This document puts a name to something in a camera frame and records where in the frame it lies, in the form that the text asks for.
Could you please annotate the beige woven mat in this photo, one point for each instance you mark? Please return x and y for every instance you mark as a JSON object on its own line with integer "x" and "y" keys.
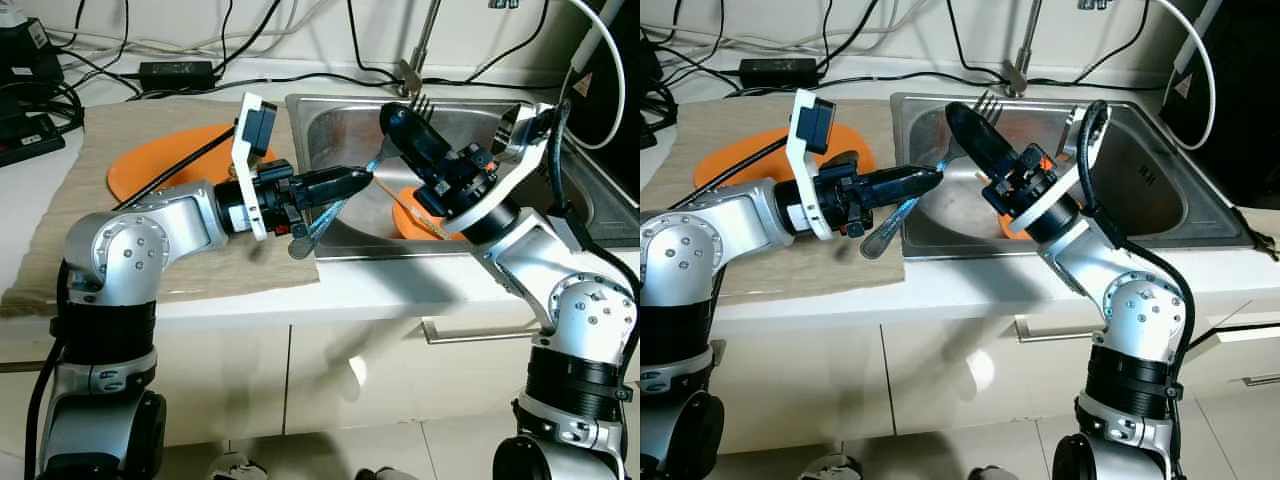
{"x": 120, "y": 250}
{"x": 750, "y": 270}

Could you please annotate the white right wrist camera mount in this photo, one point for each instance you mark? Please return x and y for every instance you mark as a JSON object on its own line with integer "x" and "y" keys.
{"x": 1060, "y": 190}
{"x": 500, "y": 190}

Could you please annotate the white kitchen base cabinet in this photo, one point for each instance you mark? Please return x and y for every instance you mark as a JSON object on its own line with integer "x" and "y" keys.
{"x": 900, "y": 380}
{"x": 230, "y": 380}

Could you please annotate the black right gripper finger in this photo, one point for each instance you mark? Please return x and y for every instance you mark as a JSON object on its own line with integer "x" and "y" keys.
{"x": 978, "y": 142}
{"x": 412, "y": 140}

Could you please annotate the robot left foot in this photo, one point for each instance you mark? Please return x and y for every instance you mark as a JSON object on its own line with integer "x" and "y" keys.
{"x": 232, "y": 468}
{"x": 825, "y": 470}

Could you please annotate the black power adapter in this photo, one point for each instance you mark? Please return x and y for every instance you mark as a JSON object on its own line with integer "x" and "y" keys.
{"x": 175, "y": 73}
{"x": 778, "y": 71}

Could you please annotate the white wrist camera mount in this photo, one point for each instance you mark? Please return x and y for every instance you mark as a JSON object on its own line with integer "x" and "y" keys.
{"x": 500, "y": 190}
{"x": 245, "y": 160}
{"x": 1060, "y": 190}
{"x": 800, "y": 160}

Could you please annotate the wooden chopstick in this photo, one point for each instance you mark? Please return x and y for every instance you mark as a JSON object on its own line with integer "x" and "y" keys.
{"x": 405, "y": 205}

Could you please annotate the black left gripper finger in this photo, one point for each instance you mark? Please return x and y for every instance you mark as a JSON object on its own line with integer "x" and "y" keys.
{"x": 335, "y": 178}
{"x": 892, "y": 198}
{"x": 330, "y": 198}
{"x": 900, "y": 176}

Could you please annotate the black appliance with warning label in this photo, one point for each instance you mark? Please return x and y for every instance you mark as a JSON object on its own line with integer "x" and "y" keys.
{"x": 605, "y": 100}
{"x": 1245, "y": 100}

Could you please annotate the black power strip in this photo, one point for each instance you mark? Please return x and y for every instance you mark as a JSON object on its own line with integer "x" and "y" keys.
{"x": 25, "y": 140}

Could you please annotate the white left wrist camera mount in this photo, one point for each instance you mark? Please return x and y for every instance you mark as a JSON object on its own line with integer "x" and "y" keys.
{"x": 245, "y": 160}
{"x": 800, "y": 160}

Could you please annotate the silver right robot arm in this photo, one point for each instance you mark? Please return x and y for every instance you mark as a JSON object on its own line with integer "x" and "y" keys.
{"x": 1135, "y": 320}
{"x": 580, "y": 310}

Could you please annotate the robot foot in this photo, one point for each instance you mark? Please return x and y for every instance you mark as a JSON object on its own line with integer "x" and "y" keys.
{"x": 825, "y": 470}
{"x": 988, "y": 474}
{"x": 375, "y": 474}
{"x": 232, "y": 468}

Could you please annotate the black charger device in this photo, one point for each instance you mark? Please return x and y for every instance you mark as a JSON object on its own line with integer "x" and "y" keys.
{"x": 25, "y": 55}

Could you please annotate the orange bowl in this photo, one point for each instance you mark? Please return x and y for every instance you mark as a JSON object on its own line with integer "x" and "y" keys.
{"x": 1008, "y": 228}
{"x": 415, "y": 225}

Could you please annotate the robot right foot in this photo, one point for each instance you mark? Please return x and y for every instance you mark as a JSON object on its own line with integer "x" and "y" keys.
{"x": 988, "y": 474}
{"x": 375, "y": 474}

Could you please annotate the stainless steel sink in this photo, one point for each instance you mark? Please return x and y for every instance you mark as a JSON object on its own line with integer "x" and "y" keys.
{"x": 1150, "y": 180}
{"x": 340, "y": 130}

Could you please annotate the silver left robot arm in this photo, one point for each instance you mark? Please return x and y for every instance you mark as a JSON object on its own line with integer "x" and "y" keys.
{"x": 690, "y": 260}
{"x": 130, "y": 250}

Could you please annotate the steel faucet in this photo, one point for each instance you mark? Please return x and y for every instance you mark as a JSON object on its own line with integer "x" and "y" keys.
{"x": 1026, "y": 40}
{"x": 424, "y": 40}

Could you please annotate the orange plate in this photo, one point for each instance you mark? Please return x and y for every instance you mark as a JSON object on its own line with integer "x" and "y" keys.
{"x": 150, "y": 165}
{"x": 730, "y": 160}

